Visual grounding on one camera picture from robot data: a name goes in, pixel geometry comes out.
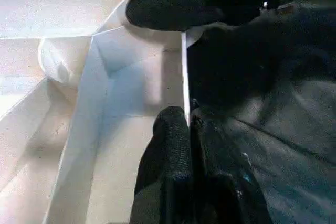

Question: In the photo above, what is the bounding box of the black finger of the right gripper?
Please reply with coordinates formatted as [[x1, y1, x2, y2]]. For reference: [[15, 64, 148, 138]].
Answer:
[[125, 0, 264, 33]]

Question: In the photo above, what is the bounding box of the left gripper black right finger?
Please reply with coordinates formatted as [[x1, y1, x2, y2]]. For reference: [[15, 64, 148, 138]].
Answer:
[[192, 118, 266, 224]]

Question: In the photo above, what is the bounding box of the black glossy mat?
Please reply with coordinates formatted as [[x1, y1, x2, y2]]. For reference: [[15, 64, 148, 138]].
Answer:
[[187, 0, 336, 224]]

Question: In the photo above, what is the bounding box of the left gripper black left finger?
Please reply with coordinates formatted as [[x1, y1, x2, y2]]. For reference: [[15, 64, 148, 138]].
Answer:
[[130, 106, 193, 224]]

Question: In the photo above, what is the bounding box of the white plastic table top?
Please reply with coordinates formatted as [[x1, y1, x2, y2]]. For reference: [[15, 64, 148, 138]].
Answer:
[[0, 0, 204, 224]]

